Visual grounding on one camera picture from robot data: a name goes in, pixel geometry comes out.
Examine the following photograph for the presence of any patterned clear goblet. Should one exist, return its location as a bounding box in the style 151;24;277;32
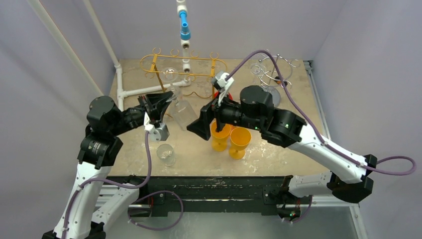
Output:
168;93;198;131

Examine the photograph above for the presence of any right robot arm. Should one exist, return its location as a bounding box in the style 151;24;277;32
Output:
187;85;377;203

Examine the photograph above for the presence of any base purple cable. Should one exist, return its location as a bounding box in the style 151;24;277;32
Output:
126;188;185;231

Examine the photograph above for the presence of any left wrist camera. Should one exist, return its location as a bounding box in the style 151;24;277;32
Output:
145;122;170;142

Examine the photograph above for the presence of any chrome round glass rack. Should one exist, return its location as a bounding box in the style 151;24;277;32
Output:
252;53;300;107

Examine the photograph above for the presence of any yellow plastic goblet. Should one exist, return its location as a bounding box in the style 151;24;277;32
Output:
210;120;231;152
228;127;251;160

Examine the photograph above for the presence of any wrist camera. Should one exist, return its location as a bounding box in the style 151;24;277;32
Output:
211;71;234;106
145;122;170;142

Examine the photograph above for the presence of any blue pipe fitting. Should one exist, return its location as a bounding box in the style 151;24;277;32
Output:
179;10;191;40

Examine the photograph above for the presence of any red plastic goblet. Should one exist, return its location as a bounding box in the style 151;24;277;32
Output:
213;92;233;100

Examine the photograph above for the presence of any right yellow plastic goblet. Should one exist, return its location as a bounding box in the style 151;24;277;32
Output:
228;127;251;160

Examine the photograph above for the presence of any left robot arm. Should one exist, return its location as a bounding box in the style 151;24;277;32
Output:
43;92;174;239

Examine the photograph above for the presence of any clear champagne flute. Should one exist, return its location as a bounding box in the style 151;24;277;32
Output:
250;63;266;89

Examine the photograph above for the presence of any left yellow plastic goblet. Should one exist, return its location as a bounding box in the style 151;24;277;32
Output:
210;120;231;152

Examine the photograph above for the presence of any gold wire glass rack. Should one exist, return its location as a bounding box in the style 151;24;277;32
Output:
136;49;228;95

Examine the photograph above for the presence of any round clear wine glass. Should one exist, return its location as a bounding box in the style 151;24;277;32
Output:
160;67;181;100

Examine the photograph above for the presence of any black mounting base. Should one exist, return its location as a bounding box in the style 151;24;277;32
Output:
105;175;317;219

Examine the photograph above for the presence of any white PVC pipe frame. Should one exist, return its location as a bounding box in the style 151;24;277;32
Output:
28;0;170;110

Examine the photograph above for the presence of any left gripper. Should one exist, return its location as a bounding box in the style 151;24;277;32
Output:
109;91;173;136

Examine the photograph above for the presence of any clear glass near front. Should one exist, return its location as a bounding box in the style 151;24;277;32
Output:
156;144;176;166

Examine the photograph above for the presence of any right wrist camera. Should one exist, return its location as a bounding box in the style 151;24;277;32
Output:
211;71;234;106

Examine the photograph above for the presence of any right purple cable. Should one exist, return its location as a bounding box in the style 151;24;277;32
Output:
225;49;417;176

